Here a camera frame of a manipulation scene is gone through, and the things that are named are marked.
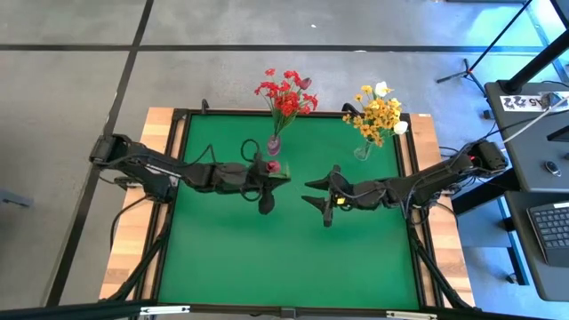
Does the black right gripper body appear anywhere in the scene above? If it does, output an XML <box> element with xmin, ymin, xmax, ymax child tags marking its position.
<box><xmin>322</xmin><ymin>164</ymin><xmax>392</xmax><ymax>228</ymax></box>

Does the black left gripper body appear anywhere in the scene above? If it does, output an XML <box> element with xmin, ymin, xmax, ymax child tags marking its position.
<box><xmin>242</xmin><ymin>153</ymin><xmax>279</xmax><ymax>216</ymax></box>

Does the red artificial tulip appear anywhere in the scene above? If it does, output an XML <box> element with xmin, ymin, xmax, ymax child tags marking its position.
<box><xmin>284</xmin><ymin>76</ymin><xmax>313</xmax><ymax>134</ymax></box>
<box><xmin>265</xmin><ymin>159</ymin><xmax>293</xmax><ymax>180</ymax></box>

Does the clear glass vase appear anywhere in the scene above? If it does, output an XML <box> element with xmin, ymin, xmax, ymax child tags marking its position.
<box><xmin>353</xmin><ymin>140</ymin><xmax>374</xmax><ymax>162</ymax></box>

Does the green table mat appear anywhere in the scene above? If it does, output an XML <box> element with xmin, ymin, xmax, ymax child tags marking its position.
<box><xmin>157</xmin><ymin>114</ymin><xmax>421</xmax><ymax>311</ymax></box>

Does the black tripod light stand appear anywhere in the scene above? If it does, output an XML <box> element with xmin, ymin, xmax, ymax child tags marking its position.
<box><xmin>435</xmin><ymin>0</ymin><xmax>534</xmax><ymax>97</ymax></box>

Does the blue desk leg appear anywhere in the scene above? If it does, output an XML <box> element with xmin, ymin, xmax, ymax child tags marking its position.
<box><xmin>506</xmin><ymin>230</ymin><xmax>531</xmax><ymax>286</ymax></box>

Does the black desk with label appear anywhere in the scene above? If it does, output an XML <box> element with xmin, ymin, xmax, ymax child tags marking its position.
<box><xmin>483</xmin><ymin>81</ymin><xmax>569</xmax><ymax>195</ymax></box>

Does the white paper label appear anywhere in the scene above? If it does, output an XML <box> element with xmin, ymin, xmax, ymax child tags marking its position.
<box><xmin>500</xmin><ymin>93</ymin><xmax>546</xmax><ymax>112</ymax></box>

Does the black computer keyboard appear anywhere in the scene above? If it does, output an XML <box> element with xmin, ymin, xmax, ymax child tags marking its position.
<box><xmin>526</xmin><ymin>202</ymin><xmax>569</xmax><ymax>268</ymax></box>

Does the black desk with keyboard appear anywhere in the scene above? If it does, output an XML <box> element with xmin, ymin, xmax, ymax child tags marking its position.
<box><xmin>504</xmin><ymin>190</ymin><xmax>569</xmax><ymax>303</ymax></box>

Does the thick black pole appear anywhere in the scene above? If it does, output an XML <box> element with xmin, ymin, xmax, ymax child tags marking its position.
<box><xmin>497</xmin><ymin>30</ymin><xmax>569</xmax><ymax>95</ymax></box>

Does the black metal beam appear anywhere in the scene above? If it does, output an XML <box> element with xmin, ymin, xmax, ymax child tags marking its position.
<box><xmin>0</xmin><ymin>300</ymin><xmax>156</xmax><ymax>320</ymax></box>

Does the black metal table frame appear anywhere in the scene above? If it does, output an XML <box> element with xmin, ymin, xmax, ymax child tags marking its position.
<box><xmin>132</xmin><ymin>108</ymin><xmax>445</xmax><ymax>320</ymax></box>

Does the black cable sleeve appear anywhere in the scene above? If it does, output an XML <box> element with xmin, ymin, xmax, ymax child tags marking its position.
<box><xmin>100</xmin><ymin>202</ymin><xmax>177</xmax><ymax>308</ymax></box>
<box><xmin>406</xmin><ymin>208</ymin><xmax>477</xmax><ymax>312</ymax></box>

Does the silver metal bracket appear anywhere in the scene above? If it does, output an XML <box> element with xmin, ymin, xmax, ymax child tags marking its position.
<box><xmin>140</xmin><ymin>304</ymin><xmax>191</xmax><ymax>316</ymax></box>
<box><xmin>385</xmin><ymin>310</ymin><xmax>439</xmax><ymax>320</ymax></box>

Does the white cable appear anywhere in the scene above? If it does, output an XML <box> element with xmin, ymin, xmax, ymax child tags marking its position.
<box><xmin>501</xmin><ymin>95</ymin><xmax>569</xmax><ymax>146</ymax></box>

